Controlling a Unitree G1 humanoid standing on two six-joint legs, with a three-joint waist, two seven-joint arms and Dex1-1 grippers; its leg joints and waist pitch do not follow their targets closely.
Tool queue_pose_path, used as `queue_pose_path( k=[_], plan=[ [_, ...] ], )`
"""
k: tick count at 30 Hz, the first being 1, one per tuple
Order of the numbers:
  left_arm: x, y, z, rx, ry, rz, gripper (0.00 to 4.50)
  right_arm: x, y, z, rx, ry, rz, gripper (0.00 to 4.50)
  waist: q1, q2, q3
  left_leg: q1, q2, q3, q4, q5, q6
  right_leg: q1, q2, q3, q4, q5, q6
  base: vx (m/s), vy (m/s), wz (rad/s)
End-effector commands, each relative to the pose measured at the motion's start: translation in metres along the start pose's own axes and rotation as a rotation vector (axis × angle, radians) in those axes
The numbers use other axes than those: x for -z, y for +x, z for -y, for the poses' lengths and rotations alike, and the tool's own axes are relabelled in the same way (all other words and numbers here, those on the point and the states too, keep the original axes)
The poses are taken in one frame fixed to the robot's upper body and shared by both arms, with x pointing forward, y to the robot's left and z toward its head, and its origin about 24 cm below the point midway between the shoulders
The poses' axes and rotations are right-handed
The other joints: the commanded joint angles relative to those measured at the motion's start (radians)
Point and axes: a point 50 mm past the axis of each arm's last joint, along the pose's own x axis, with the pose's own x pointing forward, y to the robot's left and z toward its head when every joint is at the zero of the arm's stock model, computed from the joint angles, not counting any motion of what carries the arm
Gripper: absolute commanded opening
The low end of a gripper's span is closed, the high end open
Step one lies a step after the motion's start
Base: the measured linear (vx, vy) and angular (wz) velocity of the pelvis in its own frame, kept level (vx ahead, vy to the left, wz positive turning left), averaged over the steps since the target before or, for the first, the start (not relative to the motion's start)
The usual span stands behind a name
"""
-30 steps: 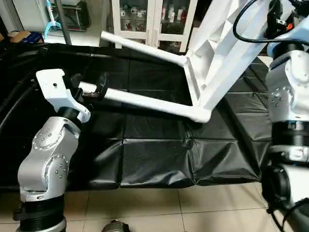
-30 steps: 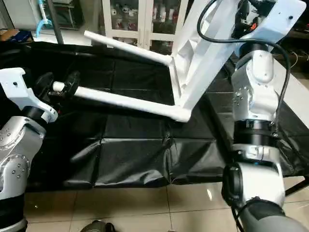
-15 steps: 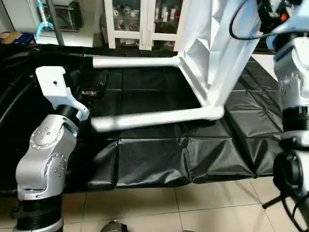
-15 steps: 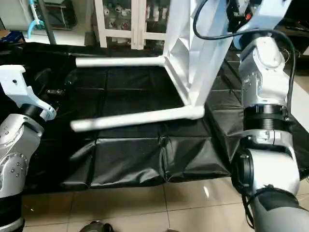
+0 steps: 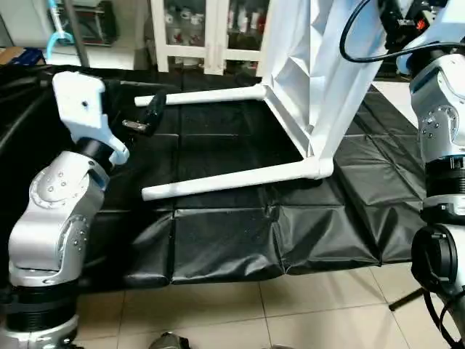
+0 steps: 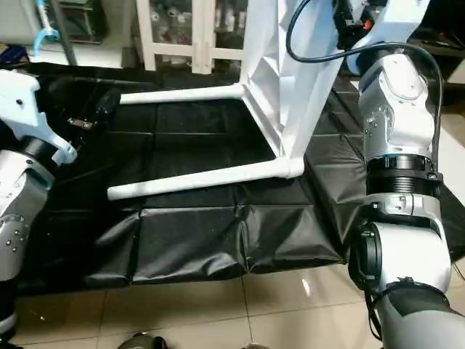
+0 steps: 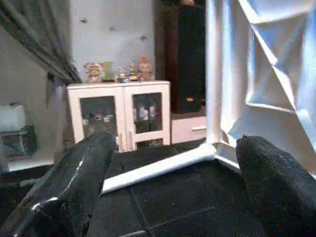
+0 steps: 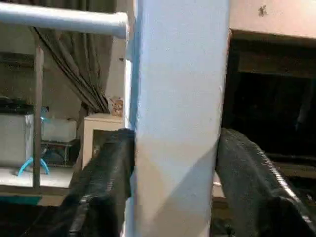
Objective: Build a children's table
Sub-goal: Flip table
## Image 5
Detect dark equipment rack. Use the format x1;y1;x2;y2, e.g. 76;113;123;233
84;0;117;46

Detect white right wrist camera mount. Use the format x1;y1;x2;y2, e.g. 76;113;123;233
396;0;465;73

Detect blue flat box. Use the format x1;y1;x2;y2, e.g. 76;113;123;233
0;47;39;66

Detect white plastic table leg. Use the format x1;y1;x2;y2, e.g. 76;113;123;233
141;158;335;203
134;84;271;108

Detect white plastic table top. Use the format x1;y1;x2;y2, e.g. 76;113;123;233
258;0;399;179

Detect black work mat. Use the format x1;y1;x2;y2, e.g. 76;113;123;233
0;64;437;288

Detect grey metal pole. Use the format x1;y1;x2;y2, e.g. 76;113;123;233
64;0;89;68

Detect white glass door cabinet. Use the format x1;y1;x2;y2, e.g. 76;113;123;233
150;0;271;75

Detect white flat panel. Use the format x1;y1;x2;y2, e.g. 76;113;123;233
372;79;415;110

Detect light blue plastic item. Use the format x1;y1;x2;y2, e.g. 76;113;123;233
46;0;75;60

